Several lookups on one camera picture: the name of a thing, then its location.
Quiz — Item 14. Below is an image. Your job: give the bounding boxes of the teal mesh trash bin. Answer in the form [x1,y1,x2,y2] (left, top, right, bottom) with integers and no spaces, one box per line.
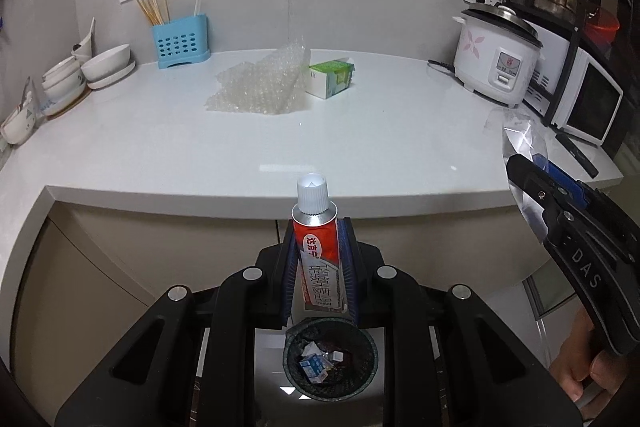
[282,317,378,402]

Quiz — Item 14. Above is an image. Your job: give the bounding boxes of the stacked white bowls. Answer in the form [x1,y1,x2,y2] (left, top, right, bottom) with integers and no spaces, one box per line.
[41,55,86,118]

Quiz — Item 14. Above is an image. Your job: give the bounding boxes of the white microwave oven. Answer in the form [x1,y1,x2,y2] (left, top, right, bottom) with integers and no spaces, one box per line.
[524,23,623,145]

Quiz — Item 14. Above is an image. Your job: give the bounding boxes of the white rice cooker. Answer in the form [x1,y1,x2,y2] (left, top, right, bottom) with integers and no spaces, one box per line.
[454,3,542,107]

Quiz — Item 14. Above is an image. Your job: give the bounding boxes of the silver foil wrapper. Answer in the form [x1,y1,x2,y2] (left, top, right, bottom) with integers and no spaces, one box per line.
[485,108,551,243]

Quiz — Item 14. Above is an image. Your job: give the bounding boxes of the green white carton box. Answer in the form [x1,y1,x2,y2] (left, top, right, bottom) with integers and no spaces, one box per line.
[306,57,355,100]

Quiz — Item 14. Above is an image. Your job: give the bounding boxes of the person's right hand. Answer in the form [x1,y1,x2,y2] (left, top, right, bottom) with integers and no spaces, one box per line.
[549,307,632,421]

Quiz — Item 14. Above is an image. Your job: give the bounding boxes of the wooden chopsticks bundle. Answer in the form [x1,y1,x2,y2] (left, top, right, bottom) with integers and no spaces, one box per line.
[136,0,171,26]

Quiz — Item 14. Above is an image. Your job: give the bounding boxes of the red white toothpaste tube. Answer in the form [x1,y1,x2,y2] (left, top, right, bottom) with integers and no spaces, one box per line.
[292,173,345,313]

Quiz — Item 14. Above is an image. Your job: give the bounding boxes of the clear bubble wrap sheet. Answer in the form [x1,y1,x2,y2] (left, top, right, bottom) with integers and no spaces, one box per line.
[205,39,310,116]

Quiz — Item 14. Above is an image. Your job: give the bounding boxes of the blue white milk carton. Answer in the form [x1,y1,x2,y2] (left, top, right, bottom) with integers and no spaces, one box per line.
[299,355,334,385]

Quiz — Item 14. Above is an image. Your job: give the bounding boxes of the small patterned bowl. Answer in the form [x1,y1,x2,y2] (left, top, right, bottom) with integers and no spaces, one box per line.
[1,77,37,146]

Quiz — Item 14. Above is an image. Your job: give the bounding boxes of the white tissue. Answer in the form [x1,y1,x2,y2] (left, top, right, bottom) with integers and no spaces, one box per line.
[302,341,323,358]

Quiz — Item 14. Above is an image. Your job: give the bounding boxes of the white plate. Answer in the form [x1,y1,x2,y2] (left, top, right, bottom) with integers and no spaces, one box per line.
[87,60,137,91]

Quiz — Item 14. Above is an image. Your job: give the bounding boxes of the large white bowl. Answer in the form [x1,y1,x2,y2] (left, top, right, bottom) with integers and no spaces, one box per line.
[80,44,131,82]

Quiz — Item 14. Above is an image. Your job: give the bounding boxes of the blue utensil holder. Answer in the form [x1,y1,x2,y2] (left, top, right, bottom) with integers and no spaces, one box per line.
[152,14,210,69]

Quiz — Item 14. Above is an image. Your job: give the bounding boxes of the white ceramic spoon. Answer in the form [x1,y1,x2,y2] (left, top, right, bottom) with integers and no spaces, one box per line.
[72,18,96,64]

